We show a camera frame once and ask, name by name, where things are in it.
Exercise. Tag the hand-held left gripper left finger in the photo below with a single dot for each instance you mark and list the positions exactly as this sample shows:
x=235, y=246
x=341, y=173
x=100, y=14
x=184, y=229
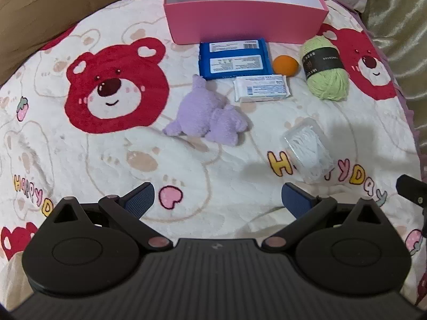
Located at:
x=140, y=197

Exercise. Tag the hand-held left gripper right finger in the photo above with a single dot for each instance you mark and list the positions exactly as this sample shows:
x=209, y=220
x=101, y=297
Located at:
x=295, y=200

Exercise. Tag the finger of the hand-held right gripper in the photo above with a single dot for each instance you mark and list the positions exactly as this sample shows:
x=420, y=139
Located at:
x=412, y=188

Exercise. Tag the clear packet of white thread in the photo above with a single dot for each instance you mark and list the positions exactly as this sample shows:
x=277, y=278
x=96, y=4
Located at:
x=308, y=150

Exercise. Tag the purple plush toy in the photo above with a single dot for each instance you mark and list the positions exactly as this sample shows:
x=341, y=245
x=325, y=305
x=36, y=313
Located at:
x=203, y=113

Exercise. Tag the white tissue packet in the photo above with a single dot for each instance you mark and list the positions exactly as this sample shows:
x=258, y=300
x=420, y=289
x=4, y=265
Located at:
x=260, y=88

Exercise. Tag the green yarn ball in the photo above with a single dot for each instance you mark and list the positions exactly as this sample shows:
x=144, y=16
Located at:
x=328, y=80

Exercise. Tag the orange makeup sponge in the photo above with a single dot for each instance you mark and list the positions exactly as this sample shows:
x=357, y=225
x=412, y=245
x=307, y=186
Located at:
x=285, y=65

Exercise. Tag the blue wet wipes packet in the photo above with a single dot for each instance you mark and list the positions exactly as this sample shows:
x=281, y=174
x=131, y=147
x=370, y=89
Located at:
x=205, y=70

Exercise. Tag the pink cardboard box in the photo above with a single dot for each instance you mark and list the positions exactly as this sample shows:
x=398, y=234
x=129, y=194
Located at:
x=240, y=23

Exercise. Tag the bear print blanket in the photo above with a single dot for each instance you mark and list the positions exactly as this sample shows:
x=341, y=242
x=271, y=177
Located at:
x=216, y=163

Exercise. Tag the green satin cloth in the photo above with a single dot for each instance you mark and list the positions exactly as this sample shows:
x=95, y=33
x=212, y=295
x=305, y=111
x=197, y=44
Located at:
x=400, y=33

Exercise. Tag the brown pillow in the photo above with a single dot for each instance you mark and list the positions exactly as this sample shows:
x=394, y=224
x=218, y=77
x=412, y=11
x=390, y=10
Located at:
x=50, y=16

